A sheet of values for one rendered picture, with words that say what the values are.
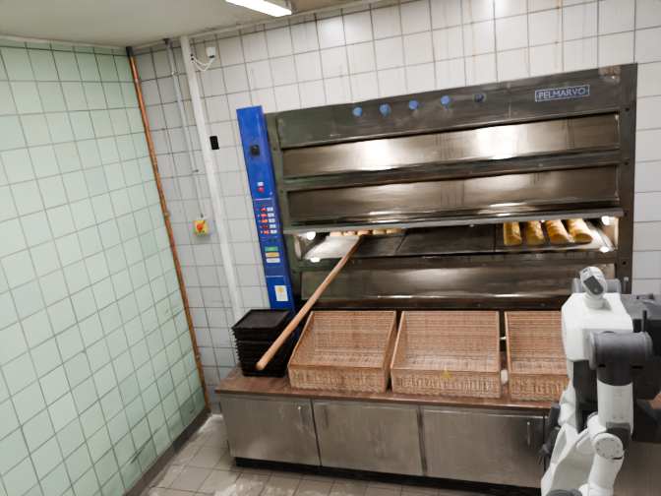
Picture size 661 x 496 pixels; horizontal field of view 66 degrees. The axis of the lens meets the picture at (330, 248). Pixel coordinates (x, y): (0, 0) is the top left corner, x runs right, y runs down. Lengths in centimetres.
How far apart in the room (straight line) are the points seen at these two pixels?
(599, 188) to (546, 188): 25
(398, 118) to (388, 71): 25
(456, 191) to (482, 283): 55
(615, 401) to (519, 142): 156
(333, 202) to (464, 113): 89
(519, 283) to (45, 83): 271
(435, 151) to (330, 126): 62
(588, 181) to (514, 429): 131
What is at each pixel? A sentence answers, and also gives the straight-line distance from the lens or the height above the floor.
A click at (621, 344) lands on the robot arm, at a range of 165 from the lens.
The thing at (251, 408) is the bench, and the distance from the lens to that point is 318.
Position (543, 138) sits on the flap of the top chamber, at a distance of 288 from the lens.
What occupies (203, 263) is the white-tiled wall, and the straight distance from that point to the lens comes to 356.
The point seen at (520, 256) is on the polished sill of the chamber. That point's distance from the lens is 301.
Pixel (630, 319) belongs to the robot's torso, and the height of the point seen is 137.
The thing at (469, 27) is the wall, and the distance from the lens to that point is 288.
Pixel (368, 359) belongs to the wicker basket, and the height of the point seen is 59.
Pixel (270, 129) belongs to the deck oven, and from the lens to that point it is 314.
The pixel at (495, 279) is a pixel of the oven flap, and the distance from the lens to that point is 306.
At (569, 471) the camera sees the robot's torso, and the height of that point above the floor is 76.
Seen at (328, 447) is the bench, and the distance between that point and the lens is 313.
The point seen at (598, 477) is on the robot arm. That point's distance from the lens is 186.
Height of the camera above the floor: 209
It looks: 15 degrees down
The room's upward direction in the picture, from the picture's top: 8 degrees counter-clockwise
